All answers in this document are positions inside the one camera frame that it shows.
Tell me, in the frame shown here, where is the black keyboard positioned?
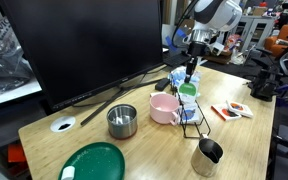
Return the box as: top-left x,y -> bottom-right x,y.
162,52 -> 193,69

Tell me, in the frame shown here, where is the orange box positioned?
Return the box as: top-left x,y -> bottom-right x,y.
7,143 -> 28,164

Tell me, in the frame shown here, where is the black plastic bag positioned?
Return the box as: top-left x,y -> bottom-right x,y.
0,41 -> 35,98

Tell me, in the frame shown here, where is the small white block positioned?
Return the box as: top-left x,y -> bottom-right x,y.
61,165 -> 76,180

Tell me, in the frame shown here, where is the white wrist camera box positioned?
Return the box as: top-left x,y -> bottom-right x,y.
210,41 -> 226,56

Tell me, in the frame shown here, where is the stainless steel milk pitcher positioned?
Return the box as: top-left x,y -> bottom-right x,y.
190,133 -> 224,178

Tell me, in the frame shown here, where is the brown wooden crate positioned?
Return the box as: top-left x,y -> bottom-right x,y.
207,49 -> 233,65

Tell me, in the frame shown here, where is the pink ceramic mug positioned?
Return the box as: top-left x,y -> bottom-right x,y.
149,92 -> 181,127

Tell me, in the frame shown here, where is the white side table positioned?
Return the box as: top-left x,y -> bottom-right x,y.
0,76 -> 43,109

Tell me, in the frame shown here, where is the blue white plastic bag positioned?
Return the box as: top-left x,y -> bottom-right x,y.
168,65 -> 202,98

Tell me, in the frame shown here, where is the large black computer monitor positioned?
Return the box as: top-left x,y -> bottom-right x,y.
0,0 -> 165,111

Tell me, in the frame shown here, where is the white cabinet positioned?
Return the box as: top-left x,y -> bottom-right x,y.
237,14 -> 275,54

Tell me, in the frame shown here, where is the green speckled plate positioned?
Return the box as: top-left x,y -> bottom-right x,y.
58,141 -> 126,180

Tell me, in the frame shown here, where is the black power adapter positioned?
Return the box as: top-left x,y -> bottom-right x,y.
154,78 -> 171,92

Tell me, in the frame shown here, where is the black wire tray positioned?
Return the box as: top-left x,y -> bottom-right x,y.
173,79 -> 212,140

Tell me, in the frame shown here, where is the orange armchair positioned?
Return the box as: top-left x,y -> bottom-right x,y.
263,24 -> 288,58

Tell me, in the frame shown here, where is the black camera clamp mount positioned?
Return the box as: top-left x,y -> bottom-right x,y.
248,68 -> 280,103

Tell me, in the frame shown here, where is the stainless steel canister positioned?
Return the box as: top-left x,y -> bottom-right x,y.
106,103 -> 139,140

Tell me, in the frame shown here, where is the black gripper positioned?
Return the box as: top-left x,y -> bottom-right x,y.
183,41 -> 208,85

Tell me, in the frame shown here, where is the black monitor stand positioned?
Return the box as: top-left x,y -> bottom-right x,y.
80,77 -> 167,127

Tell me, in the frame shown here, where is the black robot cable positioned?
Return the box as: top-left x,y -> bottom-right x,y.
171,0 -> 200,48

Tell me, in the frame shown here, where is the large white abc book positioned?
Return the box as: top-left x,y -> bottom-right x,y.
211,103 -> 242,122

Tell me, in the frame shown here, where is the clear panel with blue tape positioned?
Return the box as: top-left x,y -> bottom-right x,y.
163,24 -> 188,56

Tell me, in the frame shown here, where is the flat blue transport book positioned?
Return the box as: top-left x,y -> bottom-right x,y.
169,79 -> 182,92

